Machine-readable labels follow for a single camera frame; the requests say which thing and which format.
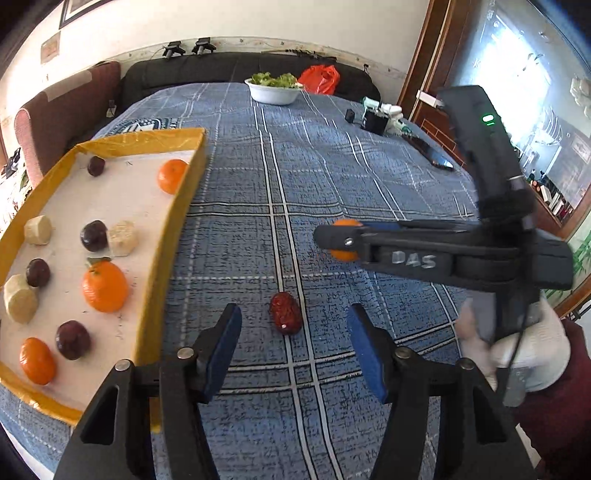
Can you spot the black smartphone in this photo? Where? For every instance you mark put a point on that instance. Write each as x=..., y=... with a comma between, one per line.
x=430, y=153

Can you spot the small dark plum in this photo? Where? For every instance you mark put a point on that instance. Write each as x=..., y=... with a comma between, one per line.
x=96, y=166

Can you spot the pale banana chunk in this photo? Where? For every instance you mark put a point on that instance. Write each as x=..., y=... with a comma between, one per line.
x=38, y=230
x=122, y=238

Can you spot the black clamp on sofa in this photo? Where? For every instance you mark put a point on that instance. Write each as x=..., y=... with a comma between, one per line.
x=173, y=48
x=203, y=46

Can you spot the red plastic bag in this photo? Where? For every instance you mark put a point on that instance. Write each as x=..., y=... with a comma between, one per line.
x=320, y=79

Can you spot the large orange tangerine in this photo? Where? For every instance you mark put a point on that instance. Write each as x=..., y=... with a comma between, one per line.
x=104, y=287

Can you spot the right white gloved hand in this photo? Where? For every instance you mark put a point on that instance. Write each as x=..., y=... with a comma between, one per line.
x=543, y=350

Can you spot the pale banana chunk edge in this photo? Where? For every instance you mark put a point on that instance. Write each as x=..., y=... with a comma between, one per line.
x=20, y=300

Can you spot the black leather sofa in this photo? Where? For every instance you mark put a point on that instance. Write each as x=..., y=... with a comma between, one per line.
x=147, y=77

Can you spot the white bowl of greens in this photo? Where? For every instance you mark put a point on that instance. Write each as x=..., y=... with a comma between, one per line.
x=277, y=91

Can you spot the yellow taped cardboard tray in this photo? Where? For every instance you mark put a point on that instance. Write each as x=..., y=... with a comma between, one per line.
x=85, y=265

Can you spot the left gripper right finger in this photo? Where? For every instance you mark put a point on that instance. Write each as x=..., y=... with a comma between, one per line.
x=374, y=350

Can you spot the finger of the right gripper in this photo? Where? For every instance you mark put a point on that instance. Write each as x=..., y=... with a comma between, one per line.
x=386, y=225
x=340, y=237

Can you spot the maroon armchair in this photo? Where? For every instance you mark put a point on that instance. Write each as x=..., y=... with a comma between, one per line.
x=47, y=125

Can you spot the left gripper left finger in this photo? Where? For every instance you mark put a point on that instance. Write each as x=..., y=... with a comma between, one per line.
x=215, y=347

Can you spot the small orange tangerine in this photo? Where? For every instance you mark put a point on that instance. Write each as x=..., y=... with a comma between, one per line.
x=170, y=175

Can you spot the wrinkled red date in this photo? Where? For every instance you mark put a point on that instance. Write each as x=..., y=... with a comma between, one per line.
x=286, y=313

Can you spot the dark plum by tangerine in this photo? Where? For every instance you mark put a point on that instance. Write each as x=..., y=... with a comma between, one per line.
x=72, y=340

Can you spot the dark red plum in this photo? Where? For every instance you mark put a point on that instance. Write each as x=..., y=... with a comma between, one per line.
x=38, y=273

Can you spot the small black adapter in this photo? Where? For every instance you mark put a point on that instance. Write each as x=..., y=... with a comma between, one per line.
x=350, y=116

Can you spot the black box device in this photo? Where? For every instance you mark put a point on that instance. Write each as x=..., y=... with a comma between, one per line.
x=375, y=121

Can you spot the blue plaid tablecloth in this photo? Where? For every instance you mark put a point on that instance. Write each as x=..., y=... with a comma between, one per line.
x=291, y=406

